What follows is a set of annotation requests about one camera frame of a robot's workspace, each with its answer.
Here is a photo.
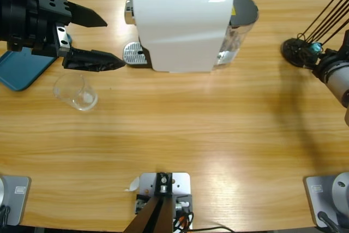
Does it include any black capsule holder with rods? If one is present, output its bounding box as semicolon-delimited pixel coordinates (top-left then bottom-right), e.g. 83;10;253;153
280;0;349;68

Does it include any black base cable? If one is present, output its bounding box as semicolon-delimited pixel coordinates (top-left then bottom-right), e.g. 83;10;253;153
0;205;11;226
317;211;341;233

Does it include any white tape piece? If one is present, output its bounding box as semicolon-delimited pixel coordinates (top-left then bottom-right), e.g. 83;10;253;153
124;176;141;192

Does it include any orange cable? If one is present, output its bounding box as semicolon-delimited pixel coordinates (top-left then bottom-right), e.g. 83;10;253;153
173;213;192;229

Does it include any white capsule coffee machine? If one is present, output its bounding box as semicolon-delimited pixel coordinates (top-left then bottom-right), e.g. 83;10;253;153
122;0;234;75

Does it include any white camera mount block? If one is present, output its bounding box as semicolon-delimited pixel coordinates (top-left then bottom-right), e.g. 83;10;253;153
135;172;194;230

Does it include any dark camera post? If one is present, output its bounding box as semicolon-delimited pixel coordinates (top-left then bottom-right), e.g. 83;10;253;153
121;172;175;233

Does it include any teal plastic tray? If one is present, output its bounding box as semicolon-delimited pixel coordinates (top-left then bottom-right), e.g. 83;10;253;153
0;33;73;92

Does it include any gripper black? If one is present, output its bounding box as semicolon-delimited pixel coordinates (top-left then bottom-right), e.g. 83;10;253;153
301;29;349;84
0;0;127;73

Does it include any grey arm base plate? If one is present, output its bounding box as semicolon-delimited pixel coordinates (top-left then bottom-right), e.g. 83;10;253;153
0;175;32;227
304;171;349;228

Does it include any black cable at mount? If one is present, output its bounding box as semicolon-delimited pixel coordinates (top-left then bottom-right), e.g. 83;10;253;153
188;225;236;233

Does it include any clear drinking glass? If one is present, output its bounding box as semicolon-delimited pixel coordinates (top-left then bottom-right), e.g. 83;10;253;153
52;72;98;112

